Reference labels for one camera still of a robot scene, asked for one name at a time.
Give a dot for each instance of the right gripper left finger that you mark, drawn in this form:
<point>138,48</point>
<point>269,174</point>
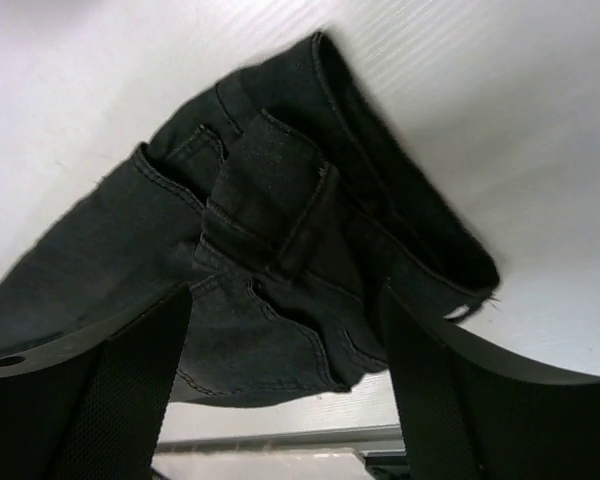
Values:
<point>90,405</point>

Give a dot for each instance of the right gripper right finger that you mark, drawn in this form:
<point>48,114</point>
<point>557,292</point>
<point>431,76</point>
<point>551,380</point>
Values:
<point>470,409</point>

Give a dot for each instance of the black trousers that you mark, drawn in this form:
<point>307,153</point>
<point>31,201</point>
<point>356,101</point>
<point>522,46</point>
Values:
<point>284,204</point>

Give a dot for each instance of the aluminium frame rail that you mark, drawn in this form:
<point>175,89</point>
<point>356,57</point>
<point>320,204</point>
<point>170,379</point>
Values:
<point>378,438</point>

